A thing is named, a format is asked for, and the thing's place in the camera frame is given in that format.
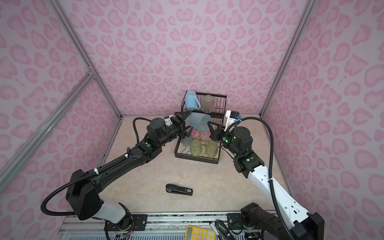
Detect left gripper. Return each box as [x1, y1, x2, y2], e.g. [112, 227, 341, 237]
[158, 110, 195, 149]

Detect black stapler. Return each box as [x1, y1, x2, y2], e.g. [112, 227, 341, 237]
[166, 184, 193, 196]

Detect black wire dish rack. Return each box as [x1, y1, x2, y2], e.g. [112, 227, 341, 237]
[174, 91, 227, 164]

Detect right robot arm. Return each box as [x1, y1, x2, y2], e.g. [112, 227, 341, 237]
[208, 122, 325, 240]

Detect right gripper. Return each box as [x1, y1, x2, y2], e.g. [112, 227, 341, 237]
[206, 121, 242, 157]

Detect teal textured cup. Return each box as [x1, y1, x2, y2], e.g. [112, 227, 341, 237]
[185, 112, 212, 132]
[181, 135, 194, 147]

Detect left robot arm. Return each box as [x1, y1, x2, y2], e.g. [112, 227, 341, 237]
[66, 112, 191, 228]

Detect green cup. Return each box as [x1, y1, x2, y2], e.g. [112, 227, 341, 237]
[190, 139, 203, 157]
[205, 141, 218, 158]
[201, 95, 214, 114]

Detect black tool front rail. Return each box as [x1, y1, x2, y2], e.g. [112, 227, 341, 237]
[215, 220, 235, 240]

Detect opaque pink plastic cup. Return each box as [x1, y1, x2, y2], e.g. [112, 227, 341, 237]
[191, 129, 200, 138]

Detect clear pink plastic cup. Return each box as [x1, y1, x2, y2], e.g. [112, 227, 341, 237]
[198, 131, 211, 142]

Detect yellow calculator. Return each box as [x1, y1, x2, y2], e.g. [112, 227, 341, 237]
[184, 226, 217, 240]

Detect white mug blue handle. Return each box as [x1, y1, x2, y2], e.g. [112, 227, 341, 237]
[185, 91, 201, 111]

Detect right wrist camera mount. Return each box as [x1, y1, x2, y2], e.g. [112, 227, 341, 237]
[225, 110, 242, 130]

